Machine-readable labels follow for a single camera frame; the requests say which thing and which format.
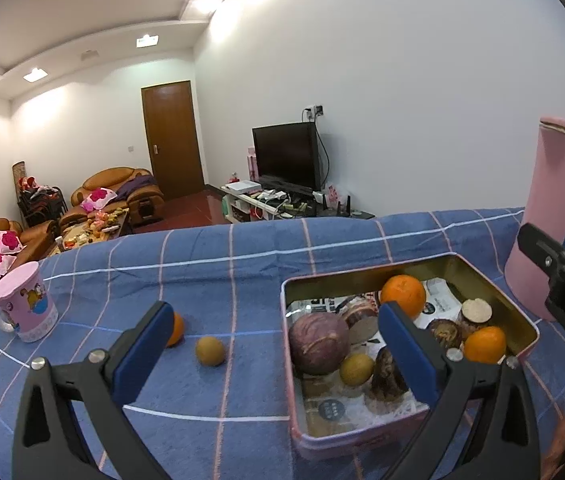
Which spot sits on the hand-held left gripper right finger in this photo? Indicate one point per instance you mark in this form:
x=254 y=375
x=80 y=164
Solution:
x=407 y=350

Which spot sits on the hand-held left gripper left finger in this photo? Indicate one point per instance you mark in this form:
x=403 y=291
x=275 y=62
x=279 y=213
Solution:
x=145 y=345

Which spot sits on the brown taro piece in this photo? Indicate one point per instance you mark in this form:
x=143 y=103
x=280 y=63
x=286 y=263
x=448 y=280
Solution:
x=474 y=311
x=445 y=333
x=360 y=321
x=386 y=377

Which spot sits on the orange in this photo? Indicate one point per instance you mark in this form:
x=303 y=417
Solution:
x=402 y=292
x=176 y=330
x=484 y=344

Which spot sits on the yellow-green round fruit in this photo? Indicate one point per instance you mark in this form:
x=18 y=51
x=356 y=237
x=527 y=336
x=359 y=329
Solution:
x=211 y=351

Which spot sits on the purple sweet potato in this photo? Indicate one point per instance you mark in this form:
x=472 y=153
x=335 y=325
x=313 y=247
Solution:
x=318 y=342

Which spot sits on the pink tin box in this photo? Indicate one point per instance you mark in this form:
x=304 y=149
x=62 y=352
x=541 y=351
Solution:
x=312 y=440

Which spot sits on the pink kettle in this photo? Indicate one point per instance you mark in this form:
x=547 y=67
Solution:
x=562 y=185

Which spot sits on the blue plaid tablecloth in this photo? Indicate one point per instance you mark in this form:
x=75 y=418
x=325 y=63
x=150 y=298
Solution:
x=212 y=280

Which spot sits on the coffee table with snacks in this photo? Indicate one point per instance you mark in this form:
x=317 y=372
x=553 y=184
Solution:
x=92 y=232

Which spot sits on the pink cartoon cup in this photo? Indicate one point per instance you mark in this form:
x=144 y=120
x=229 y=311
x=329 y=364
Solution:
x=25 y=305

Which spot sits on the brown leather armchair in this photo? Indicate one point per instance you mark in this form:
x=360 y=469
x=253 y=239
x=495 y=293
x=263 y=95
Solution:
x=142 y=207

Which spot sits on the black router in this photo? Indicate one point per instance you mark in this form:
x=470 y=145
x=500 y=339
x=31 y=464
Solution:
x=335 y=207

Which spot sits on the purple cloth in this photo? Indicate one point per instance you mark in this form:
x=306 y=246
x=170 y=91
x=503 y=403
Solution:
x=137 y=185

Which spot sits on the white television stand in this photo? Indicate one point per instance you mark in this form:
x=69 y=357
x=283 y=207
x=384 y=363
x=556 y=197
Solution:
x=240 y=210

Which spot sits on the black rack with clothes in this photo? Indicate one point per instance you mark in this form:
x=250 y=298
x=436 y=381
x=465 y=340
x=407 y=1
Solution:
x=40 y=202

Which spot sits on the white set-top device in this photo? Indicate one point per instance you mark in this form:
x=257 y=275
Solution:
x=243 y=187

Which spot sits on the brown wooden door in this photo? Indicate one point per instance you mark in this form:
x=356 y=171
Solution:
x=172 y=140

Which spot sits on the pink white packet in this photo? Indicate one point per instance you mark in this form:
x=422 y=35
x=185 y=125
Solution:
x=252 y=162

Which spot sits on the black television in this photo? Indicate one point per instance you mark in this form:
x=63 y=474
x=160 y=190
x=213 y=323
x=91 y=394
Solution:
x=285 y=155

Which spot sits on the recessed ceiling light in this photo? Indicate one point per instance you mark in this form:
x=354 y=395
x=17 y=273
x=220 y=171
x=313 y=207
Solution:
x=35 y=74

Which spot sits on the white ceiling box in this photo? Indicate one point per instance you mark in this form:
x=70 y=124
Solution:
x=147 y=40

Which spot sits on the wall socket with plugs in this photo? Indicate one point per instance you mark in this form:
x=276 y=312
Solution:
x=314 y=111

